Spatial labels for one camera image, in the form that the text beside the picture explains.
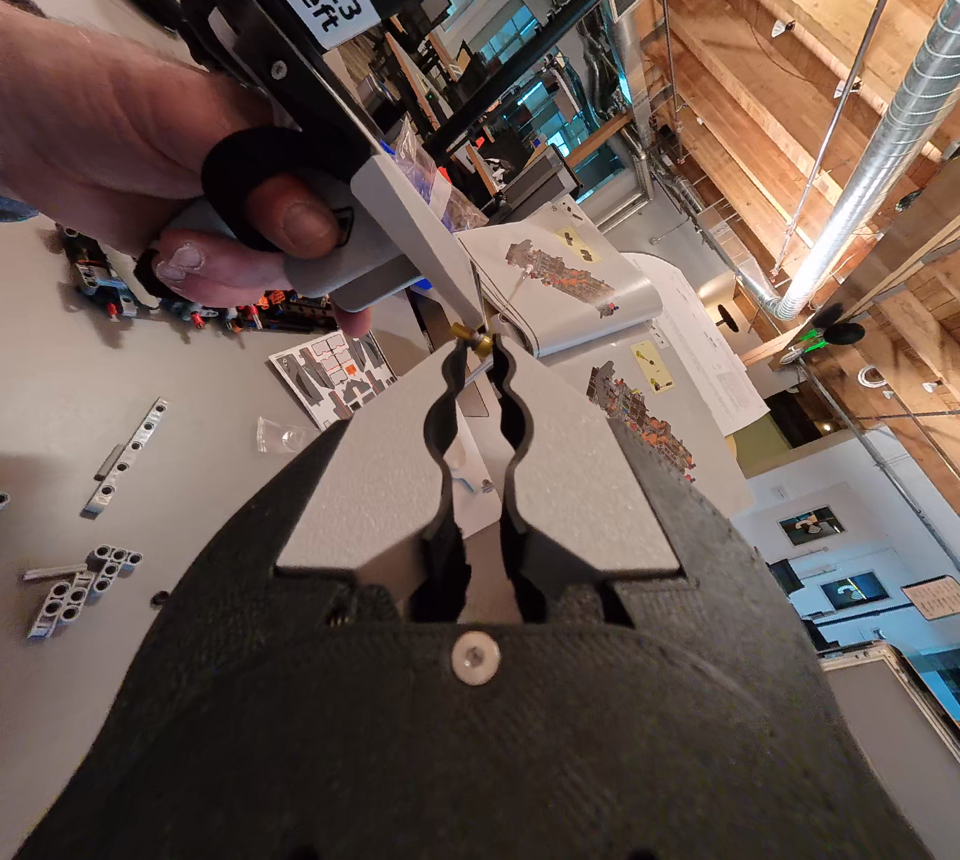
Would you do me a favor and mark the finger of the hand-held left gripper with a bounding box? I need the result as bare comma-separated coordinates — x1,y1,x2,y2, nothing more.
348,155,490,333

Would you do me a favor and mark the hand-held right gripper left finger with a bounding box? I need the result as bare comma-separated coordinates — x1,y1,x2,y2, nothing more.
276,338,470,624

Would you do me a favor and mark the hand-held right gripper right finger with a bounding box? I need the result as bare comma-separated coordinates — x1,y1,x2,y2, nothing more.
491,337,682,624

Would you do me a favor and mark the partly built lego car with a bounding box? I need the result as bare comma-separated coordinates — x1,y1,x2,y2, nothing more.
56,222,336,337

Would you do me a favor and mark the person's left forearm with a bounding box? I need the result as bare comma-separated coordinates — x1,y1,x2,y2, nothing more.
0,0,46,225

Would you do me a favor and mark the lego instruction booklet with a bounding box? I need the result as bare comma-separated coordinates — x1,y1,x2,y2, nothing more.
457,200,774,501

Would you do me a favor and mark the long light grey lego beam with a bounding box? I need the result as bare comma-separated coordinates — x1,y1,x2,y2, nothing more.
82,397,170,518

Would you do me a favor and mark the light grey lego beam assembly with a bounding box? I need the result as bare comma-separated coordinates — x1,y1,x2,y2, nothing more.
21,545,144,642

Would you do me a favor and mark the person's left hand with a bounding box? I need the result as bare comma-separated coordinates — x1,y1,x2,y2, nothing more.
0,1,374,341

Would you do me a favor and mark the white booklet stand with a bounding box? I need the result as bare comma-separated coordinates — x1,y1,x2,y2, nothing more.
416,297,519,540

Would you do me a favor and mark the sticker sheet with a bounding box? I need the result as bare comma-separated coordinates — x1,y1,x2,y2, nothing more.
268,331,399,430

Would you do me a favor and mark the black steel pillar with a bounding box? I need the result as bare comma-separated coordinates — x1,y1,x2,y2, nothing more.
427,0,708,160

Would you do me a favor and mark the grey framed monitor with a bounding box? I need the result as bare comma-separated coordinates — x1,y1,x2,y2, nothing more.
817,642,960,860

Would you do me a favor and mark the framed wall picture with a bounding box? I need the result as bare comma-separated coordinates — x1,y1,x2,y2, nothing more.
778,506,848,548
819,569,891,612

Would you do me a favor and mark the paper wall notice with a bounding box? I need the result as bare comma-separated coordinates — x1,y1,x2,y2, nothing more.
900,575,960,622

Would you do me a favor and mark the silver ventilation duct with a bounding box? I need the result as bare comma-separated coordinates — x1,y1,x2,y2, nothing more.
750,0,960,322

